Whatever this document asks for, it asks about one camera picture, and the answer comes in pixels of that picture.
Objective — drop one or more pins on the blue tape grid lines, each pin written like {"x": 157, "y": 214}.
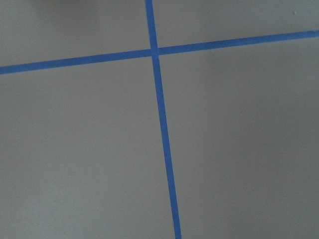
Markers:
{"x": 159, "y": 119}

